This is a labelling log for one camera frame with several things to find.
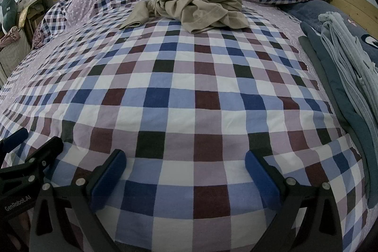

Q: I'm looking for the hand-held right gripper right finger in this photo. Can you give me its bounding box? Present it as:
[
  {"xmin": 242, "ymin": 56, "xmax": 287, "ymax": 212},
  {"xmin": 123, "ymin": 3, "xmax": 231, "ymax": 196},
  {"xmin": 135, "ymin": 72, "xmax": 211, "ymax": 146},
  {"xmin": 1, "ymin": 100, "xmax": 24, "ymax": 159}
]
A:
[{"xmin": 245, "ymin": 150, "xmax": 344, "ymax": 252}]

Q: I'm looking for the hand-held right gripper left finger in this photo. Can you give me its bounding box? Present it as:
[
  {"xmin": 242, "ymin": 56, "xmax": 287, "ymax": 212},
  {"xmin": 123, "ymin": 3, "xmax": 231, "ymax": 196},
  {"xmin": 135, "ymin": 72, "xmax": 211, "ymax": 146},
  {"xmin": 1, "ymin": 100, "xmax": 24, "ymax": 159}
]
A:
[{"xmin": 30, "ymin": 149, "xmax": 127, "ymax": 252}]

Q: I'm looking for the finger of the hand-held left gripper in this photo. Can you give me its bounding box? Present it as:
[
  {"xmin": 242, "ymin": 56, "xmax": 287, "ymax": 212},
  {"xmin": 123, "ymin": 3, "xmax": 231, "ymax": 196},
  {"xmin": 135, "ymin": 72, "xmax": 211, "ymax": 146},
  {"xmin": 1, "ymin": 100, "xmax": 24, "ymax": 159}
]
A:
[
  {"xmin": 0, "ymin": 128, "xmax": 29, "ymax": 158},
  {"xmin": 0, "ymin": 136, "xmax": 64, "ymax": 182}
]

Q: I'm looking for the light blue garment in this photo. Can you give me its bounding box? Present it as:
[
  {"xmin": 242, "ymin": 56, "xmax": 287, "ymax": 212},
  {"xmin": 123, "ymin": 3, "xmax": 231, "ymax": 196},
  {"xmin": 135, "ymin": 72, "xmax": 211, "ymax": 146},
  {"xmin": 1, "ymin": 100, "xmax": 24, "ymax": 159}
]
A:
[{"xmin": 318, "ymin": 12, "xmax": 378, "ymax": 140}]

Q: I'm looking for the beige garment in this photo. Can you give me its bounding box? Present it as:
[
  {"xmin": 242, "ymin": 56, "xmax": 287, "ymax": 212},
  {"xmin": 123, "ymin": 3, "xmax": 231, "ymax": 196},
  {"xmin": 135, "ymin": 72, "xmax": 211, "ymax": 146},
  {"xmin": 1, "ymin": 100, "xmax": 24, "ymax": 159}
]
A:
[{"xmin": 120, "ymin": 0, "xmax": 250, "ymax": 34}]

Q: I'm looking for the pink bag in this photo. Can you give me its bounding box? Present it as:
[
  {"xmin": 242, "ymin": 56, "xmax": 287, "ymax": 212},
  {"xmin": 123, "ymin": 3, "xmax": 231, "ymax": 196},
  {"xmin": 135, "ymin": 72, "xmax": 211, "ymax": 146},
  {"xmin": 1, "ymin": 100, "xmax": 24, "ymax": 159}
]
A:
[{"xmin": 0, "ymin": 26, "xmax": 22, "ymax": 49}]

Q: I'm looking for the checkered bed sheet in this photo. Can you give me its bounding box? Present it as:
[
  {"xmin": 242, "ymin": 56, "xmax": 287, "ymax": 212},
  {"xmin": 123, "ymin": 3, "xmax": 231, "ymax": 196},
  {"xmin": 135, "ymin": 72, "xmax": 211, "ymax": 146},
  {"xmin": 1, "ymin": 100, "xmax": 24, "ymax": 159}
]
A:
[{"xmin": 0, "ymin": 0, "xmax": 369, "ymax": 252}]

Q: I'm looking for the green plush toy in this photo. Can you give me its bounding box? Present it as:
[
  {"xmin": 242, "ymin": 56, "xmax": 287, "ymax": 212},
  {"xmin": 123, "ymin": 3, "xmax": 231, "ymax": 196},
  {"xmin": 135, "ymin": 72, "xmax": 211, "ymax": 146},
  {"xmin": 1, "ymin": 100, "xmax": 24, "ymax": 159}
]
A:
[{"xmin": 0, "ymin": 0, "xmax": 18, "ymax": 34}]

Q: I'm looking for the teal folded garment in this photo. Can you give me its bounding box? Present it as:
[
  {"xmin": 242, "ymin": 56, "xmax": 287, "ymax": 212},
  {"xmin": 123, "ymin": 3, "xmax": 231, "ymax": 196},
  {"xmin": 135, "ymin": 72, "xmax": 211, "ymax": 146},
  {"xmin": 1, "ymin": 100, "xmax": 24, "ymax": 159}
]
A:
[{"xmin": 301, "ymin": 23, "xmax": 378, "ymax": 208}]

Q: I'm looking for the dark grey folded garment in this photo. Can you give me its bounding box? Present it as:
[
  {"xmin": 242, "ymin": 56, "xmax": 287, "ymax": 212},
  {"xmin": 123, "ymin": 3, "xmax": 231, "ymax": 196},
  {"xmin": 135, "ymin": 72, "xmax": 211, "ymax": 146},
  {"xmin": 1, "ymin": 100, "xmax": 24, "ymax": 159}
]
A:
[{"xmin": 298, "ymin": 36, "xmax": 369, "ymax": 205}]

